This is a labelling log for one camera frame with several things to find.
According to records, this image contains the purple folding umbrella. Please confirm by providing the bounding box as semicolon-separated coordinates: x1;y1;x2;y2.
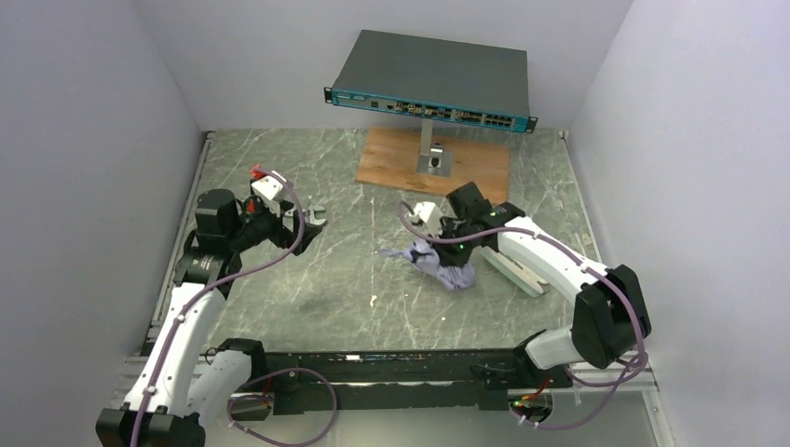
377;239;476;291

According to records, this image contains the mint green umbrella case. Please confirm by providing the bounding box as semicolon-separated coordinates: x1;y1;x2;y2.
481;247;548;297

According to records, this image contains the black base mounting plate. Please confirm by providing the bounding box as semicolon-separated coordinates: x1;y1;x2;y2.
236;346;572;415

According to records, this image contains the wooden base board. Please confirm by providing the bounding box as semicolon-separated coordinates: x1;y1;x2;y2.
355;128;510;203

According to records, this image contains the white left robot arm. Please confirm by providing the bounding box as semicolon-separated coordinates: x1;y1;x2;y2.
95;180;326;446

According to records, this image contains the red handled adjustable wrench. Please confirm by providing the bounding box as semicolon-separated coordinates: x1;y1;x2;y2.
241;196;327;231

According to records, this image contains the metal stand post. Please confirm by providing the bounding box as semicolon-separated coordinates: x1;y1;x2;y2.
416;119;453;178

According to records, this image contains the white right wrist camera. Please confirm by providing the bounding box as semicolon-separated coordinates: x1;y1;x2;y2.
409;201;443;237

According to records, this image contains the grey network switch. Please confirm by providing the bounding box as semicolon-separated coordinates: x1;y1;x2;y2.
323;30;538;133

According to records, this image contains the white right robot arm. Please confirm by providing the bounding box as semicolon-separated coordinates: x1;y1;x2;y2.
410;183;651;370

